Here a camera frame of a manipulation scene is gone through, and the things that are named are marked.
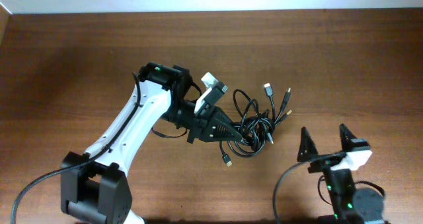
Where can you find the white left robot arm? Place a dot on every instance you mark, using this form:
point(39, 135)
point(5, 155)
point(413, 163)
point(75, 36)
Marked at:
point(95, 188)

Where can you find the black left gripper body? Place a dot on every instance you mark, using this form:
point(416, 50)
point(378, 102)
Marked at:
point(183, 116)

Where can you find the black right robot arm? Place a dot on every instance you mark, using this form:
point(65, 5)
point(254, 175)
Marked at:
point(350, 204)

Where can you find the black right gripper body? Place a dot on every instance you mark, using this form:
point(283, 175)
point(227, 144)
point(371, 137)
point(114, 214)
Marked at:
point(334, 178)

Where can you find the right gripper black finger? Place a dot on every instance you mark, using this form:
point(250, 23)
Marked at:
point(350, 142)
point(307, 148)

